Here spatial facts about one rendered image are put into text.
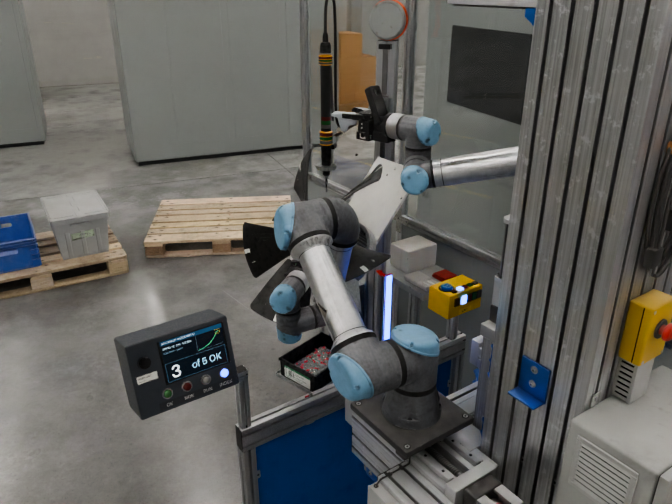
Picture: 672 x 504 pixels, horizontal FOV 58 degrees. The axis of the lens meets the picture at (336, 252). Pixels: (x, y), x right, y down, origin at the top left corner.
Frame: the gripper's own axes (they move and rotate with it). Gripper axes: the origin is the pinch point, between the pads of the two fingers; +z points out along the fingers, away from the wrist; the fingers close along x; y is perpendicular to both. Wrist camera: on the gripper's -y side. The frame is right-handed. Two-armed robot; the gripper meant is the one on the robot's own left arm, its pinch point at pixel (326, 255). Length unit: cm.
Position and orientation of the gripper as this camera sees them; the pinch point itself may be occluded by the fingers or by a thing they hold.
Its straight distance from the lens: 205.5
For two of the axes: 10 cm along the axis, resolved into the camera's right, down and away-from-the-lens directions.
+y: -9.4, -0.3, 3.3
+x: 1.0, 9.2, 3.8
